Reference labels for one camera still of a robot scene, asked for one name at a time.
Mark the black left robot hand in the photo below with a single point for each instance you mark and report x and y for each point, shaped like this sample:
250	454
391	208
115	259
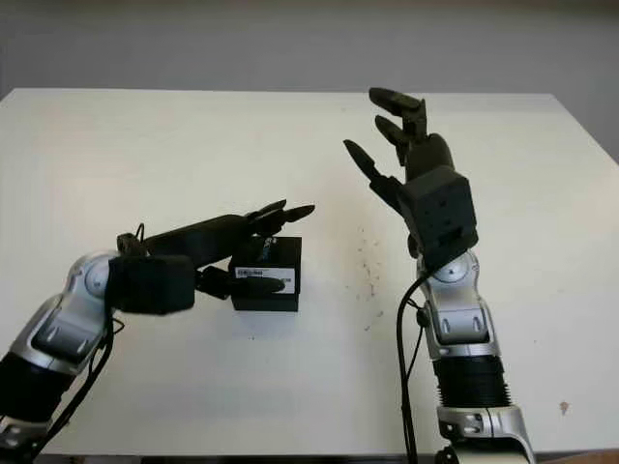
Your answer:
203	237

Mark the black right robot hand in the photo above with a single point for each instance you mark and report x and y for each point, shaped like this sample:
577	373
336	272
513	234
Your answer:
430	152

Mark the black RealSense box lid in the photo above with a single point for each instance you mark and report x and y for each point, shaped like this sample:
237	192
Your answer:
285	256

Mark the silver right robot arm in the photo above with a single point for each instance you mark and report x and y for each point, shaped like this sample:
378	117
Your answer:
459	319

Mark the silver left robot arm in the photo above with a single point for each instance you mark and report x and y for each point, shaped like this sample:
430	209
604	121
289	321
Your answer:
53	333

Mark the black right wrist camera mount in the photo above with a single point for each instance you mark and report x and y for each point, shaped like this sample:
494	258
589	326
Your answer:
442	212

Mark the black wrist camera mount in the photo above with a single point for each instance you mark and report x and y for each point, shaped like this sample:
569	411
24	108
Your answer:
150	285
442	212

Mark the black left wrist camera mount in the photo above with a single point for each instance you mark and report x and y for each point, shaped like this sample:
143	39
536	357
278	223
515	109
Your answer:
150	285

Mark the black camera box base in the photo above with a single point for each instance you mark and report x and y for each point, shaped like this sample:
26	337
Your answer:
266	303

